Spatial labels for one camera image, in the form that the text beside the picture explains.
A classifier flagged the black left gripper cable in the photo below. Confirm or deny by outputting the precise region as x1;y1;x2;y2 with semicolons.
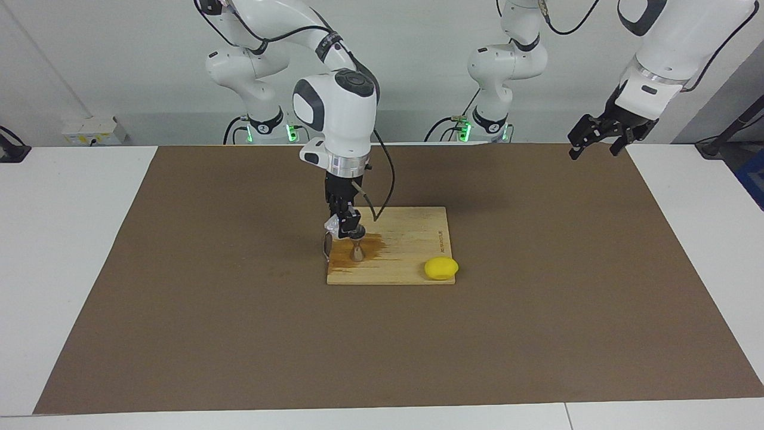
539;0;759;94

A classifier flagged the black right gripper cable-side finger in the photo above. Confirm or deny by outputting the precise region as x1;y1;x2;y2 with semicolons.
338;207;366;240

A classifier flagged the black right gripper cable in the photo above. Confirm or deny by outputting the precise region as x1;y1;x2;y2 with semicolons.
194;0;396;223

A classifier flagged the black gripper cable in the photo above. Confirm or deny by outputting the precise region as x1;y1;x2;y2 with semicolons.
539;0;759;94
194;0;396;223

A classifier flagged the stained wooden cutting board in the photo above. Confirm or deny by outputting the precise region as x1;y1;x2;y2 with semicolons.
322;206;457;286

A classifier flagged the black stand pole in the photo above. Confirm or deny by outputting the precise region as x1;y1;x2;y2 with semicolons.
695;94;764;159

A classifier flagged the black left gripper cable-side finger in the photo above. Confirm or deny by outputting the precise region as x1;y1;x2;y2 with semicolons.
609;127;643;158

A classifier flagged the yellow lemon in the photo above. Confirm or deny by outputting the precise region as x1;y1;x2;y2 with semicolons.
424;256;460;281

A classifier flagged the black table clamp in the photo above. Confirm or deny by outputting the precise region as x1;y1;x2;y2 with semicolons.
0;124;32;163

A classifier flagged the black left base cable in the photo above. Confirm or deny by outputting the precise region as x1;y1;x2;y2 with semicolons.
425;90;481;143

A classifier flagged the blue crate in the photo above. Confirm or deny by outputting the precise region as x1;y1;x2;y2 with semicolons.
733;149;764;211

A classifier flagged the white wall socket box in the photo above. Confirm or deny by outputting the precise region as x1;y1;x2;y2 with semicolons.
61;116;129;147

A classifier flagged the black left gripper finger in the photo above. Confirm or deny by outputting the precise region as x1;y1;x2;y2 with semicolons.
567;115;611;161

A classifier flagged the brown table mat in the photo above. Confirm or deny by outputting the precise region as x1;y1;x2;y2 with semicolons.
33;142;764;416

